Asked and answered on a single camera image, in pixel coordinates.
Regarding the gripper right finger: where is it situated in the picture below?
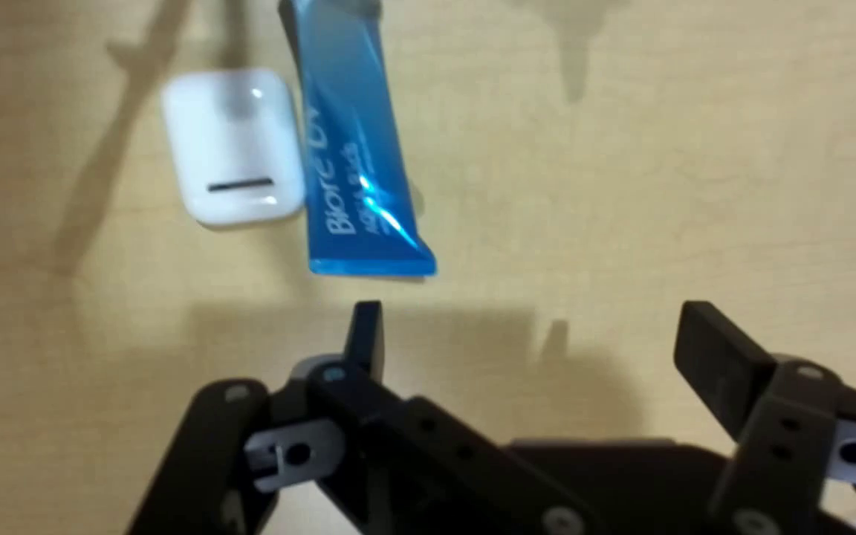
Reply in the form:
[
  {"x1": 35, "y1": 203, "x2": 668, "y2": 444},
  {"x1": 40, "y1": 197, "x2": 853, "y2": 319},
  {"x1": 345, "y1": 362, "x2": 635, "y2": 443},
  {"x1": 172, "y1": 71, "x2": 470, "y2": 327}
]
[{"x1": 673, "y1": 300, "x2": 856, "y2": 535}]

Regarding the white earbuds case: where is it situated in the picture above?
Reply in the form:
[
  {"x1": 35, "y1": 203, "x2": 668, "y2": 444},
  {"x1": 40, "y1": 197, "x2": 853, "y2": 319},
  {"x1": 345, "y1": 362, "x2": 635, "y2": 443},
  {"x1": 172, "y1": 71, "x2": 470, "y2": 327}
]
[{"x1": 161, "y1": 68, "x2": 306, "y2": 228}]

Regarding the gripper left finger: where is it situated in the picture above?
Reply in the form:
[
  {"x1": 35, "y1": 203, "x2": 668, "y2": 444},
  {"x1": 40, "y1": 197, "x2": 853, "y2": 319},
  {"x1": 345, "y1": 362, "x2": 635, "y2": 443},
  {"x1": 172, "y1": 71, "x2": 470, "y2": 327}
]
[{"x1": 125, "y1": 300, "x2": 607, "y2": 535}]

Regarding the blue tube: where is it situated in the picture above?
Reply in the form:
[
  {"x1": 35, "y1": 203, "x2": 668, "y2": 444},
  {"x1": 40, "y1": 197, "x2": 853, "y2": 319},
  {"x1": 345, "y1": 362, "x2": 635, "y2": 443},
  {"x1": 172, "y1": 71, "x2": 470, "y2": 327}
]
[{"x1": 277, "y1": 0, "x2": 438, "y2": 278}]

